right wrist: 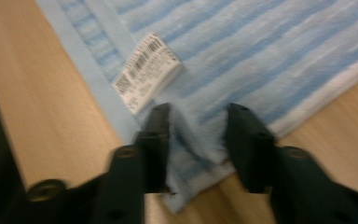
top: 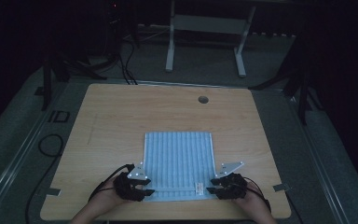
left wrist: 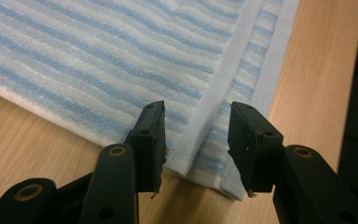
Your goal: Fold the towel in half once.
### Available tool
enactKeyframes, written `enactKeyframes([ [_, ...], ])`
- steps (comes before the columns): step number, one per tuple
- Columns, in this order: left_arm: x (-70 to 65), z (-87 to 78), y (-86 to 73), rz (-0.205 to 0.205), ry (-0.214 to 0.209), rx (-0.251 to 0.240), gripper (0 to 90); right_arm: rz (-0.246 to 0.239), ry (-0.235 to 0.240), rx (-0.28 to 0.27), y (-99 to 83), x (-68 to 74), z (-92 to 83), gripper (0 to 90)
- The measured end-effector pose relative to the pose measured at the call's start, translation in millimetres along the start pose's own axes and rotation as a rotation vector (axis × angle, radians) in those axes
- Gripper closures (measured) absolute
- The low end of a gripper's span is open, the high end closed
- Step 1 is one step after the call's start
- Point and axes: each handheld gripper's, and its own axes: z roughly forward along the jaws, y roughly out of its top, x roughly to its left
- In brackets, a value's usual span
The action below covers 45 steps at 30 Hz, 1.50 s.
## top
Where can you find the black metal stand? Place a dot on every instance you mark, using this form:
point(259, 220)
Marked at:
point(303, 93)
point(46, 84)

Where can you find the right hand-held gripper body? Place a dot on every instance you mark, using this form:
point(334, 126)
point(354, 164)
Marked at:
point(236, 186)

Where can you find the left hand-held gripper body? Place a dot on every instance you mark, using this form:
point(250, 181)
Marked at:
point(126, 188)

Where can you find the person's left hand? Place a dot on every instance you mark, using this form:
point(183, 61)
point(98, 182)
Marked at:
point(108, 196)

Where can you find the white metal desk frame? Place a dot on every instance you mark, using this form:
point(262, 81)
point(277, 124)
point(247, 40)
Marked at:
point(208, 24)

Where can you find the person's right hand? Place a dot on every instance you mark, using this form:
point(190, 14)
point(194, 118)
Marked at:
point(253, 200)

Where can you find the dark equipment tower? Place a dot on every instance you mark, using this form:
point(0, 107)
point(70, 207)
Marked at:
point(113, 28)

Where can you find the blue striped towel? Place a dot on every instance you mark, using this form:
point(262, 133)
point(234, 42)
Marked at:
point(178, 165)

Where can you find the grey tape piece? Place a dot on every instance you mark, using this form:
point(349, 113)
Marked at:
point(52, 191)
point(281, 187)

